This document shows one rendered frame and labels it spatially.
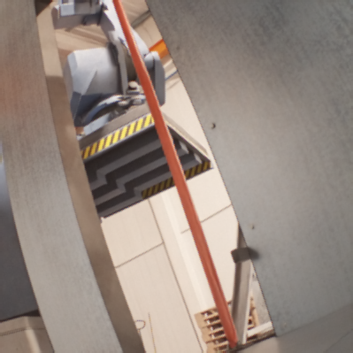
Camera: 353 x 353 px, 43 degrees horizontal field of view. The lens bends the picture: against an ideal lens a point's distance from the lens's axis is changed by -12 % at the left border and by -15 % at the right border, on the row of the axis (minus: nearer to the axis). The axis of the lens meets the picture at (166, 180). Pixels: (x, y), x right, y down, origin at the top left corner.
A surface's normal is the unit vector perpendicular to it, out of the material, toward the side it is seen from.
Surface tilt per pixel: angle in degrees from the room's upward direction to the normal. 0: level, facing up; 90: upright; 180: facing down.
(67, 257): 90
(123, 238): 90
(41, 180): 90
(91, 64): 90
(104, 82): 125
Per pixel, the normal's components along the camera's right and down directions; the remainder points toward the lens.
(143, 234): -0.64, -0.07
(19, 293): -0.38, -0.22
